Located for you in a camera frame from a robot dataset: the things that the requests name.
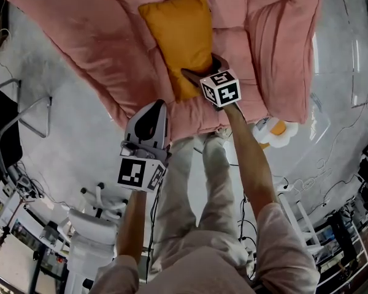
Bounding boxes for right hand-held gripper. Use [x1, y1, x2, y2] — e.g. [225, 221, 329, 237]
[180, 53, 242, 111]

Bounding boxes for person's right forearm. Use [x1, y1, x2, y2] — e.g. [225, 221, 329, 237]
[222, 104, 280, 216]

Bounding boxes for pink padded lounge chair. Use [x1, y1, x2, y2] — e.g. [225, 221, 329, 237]
[0, 0, 325, 143]

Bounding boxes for white swivel chair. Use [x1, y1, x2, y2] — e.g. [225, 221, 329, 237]
[66, 181, 129, 294]

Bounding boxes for white workbench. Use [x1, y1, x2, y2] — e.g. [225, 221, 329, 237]
[0, 176, 68, 294]

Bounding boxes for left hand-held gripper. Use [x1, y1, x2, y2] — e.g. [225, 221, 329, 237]
[116, 99, 172, 194]

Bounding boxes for person's left forearm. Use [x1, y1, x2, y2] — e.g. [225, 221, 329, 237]
[115, 190, 148, 268]

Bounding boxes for white fried-egg shaped cushion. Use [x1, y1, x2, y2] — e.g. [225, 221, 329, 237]
[252, 117, 299, 150]

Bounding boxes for clear plastic storage bin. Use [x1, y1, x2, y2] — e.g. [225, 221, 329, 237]
[250, 92, 332, 157]

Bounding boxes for white metal shelf rack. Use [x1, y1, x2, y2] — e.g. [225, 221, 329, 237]
[277, 191, 368, 275]

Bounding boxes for person's beige shirt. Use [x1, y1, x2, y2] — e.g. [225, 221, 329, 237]
[88, 202, 321, 294]

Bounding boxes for black cantilever chair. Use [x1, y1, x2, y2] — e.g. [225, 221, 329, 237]
[0, 78, 53, 216]

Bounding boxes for person's light trousers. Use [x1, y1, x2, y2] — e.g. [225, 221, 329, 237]
[148, 133, 251, 275]

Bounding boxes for orange pillow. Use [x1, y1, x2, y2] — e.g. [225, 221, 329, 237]
[137, 0, 215, 103]

